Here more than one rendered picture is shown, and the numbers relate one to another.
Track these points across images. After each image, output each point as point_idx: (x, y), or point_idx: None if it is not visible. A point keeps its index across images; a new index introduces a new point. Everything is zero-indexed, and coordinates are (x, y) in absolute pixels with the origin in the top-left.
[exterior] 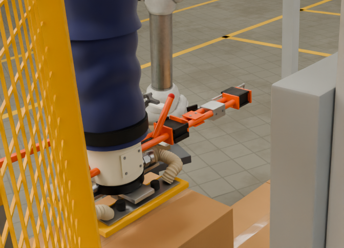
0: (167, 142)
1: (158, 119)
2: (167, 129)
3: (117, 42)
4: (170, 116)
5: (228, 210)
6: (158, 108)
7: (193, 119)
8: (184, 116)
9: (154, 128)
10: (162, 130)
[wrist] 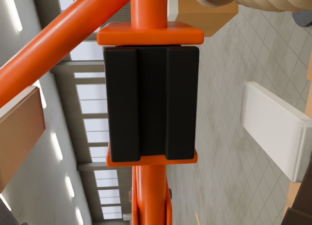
0: (178, 22)
1: (62, 11)
2: (117, 23)
3: None
4: (108, 153)
5: (309, 64)
6: (26, 98)
7: (133, 169)
8: (134, 199)
9: (131, 30)
10: (127, 25)
